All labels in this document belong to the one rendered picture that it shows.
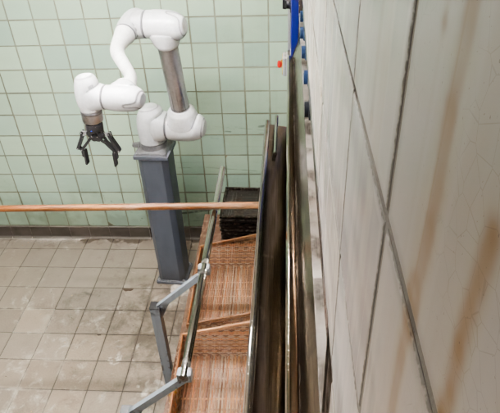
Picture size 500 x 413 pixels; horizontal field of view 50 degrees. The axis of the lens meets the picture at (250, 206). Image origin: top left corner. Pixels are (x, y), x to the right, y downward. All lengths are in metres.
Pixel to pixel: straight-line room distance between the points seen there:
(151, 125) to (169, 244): 0.85
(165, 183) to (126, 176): 0.69
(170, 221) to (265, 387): 2.11
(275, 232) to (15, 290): 2.54
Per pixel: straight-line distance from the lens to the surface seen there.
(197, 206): 2.33
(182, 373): 1.74
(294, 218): 1.36
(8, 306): 3.93
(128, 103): 2.26
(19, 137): 3.97
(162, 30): 2.68
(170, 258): 3.58
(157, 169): 3.17
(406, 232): 0.21
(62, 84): 3.66
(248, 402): 1.35
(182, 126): 2.97
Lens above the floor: 2.55
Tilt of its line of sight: 36 degrees down
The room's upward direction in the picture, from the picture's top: 3 degrees counter-clockwise
